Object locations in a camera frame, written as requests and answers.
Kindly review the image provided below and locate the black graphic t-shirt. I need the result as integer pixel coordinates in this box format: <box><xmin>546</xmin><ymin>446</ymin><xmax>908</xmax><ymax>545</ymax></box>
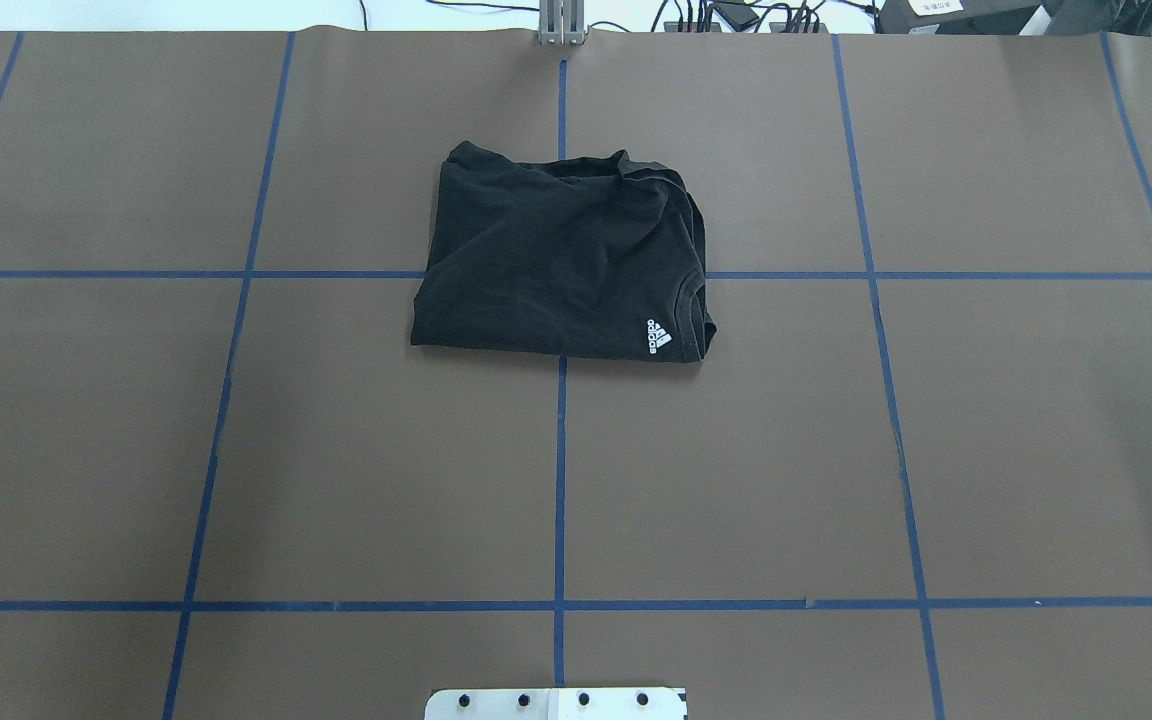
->
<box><xmin>410</xmin><ymin>141</ymin><xmax>717</xmax><ymax>364</ymax></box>

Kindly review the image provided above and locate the black box device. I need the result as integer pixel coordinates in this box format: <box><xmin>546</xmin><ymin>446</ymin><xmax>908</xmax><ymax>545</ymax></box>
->
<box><xmin>876</xmin><ymin>1</ymin><xmax>1043</xmax><ymax>36</ymax></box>

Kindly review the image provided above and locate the aluminium frame post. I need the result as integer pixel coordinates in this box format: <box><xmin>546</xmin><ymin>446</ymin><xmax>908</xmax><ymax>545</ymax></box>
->
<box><xmin>538</xmin><ymin>0</ymin><xmax>588</xmax><ymax>46</ymax></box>

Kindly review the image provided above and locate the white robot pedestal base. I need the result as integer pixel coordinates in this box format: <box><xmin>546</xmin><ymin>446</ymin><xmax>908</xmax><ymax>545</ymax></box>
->
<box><xmin>422</xmin><ymin>685</ymin><xmax>689</xmax><ymax>719</ymax></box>

